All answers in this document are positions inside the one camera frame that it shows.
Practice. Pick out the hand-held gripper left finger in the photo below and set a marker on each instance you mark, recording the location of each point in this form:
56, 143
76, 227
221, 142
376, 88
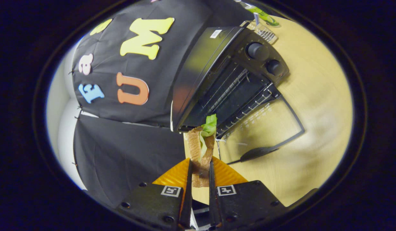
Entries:
187, 208

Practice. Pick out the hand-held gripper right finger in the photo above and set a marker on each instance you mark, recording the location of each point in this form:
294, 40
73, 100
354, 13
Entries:
212, 205

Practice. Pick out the toast sandwich with lettuce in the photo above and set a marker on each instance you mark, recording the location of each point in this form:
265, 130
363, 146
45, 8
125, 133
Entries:
194, 147

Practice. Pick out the black toaster oven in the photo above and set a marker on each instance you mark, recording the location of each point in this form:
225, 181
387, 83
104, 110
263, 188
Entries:
201, 64

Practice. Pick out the black backdrop cloth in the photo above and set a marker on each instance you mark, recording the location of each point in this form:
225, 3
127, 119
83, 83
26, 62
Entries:
121, 154

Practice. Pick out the green drink bottle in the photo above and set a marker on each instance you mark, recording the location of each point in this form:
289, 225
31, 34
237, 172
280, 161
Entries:
263, 14

